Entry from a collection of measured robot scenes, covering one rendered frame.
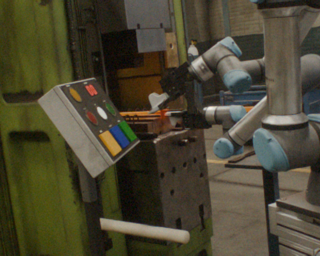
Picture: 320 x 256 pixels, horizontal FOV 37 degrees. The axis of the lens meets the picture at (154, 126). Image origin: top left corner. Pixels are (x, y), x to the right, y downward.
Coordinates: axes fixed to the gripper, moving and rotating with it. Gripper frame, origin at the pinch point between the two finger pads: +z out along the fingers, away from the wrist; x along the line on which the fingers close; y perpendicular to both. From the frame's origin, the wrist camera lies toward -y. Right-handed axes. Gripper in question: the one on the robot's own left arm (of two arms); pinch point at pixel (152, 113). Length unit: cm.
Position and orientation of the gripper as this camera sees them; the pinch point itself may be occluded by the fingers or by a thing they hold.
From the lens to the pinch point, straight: 161.3
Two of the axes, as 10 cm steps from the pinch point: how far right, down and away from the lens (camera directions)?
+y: -5.9, -8.1, -0.2
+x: -2.0, 1.6, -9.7
